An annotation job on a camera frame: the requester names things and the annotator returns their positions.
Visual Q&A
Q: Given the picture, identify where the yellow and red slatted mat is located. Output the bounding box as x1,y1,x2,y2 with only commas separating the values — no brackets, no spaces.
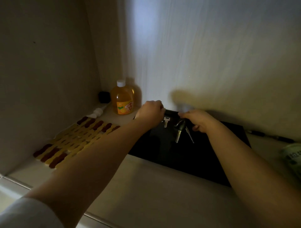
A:
33,116,121,169

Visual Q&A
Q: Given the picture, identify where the green and white packet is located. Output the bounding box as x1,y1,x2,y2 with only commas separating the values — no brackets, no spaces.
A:
279,143,301,180

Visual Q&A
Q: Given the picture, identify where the white pump dispenser head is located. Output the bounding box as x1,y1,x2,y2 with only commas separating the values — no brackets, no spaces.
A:
86,105,109,118

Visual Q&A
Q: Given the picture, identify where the person's right hand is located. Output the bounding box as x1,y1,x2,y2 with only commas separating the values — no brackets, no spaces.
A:
178,109,220,134

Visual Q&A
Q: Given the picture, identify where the white shirt sleeve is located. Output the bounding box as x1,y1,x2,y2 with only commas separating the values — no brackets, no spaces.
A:
0,197,64,228

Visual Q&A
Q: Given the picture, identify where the black pen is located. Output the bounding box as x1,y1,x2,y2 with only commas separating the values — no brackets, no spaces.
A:
246,130,295,144

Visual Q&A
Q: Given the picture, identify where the thin silver key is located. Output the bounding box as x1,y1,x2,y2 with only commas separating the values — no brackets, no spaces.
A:
185,127,195,144

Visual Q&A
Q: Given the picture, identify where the small black cube object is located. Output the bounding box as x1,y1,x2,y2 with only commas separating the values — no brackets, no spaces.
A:
98,91,111,104

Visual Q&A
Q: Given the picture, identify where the orange liquid bottle white cap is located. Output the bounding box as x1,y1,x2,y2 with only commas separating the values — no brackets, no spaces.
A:
111,79,136,115

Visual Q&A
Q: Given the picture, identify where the person's left hand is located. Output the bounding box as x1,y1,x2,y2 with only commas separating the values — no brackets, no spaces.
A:
135,100,166,129

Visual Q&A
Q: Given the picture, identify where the person's left forearm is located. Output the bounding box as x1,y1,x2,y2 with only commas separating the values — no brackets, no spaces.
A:
24,118,154,228

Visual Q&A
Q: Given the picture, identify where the person's right forearm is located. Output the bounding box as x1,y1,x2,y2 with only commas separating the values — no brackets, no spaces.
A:
206,121,301,228

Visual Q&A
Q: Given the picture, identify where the black headed key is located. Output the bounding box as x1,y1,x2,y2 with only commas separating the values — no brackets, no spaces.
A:
174,120,187,144

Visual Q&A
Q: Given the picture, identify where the black flat box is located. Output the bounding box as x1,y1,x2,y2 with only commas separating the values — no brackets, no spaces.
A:
128,109,251,187

